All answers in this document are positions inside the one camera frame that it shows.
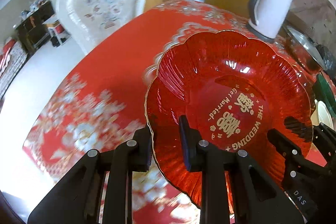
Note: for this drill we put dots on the red wedding plastic plate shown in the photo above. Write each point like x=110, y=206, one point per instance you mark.
x=233, y=90

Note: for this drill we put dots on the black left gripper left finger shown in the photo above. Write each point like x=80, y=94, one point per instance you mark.
x=98, y=188

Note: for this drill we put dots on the black plastic bag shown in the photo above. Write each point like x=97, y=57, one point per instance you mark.
x=328, y=58

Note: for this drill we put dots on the far white bowl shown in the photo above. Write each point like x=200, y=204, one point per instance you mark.
x=321, y=115

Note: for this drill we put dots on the round wooden table top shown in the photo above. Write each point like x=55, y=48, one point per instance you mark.
x=315, y=19

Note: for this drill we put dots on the dark wooden side cabinet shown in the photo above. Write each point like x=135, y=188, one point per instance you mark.
x=32, y=32

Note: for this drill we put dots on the steel pot with glass lid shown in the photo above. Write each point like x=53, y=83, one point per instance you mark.
x=302, y=50

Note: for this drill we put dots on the white electric kettle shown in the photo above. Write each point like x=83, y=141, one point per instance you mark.
x=266, y=17

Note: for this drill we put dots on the green plastic plate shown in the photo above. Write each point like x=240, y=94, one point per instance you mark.
x=324, y=93

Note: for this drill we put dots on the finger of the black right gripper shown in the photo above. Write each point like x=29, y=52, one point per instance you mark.
x=323, y=134
x=286, y=146

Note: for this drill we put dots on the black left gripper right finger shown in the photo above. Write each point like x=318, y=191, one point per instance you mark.
x=233, y=176

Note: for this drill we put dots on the red floral tablecloth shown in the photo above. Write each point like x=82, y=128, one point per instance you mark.
x=100, y=103

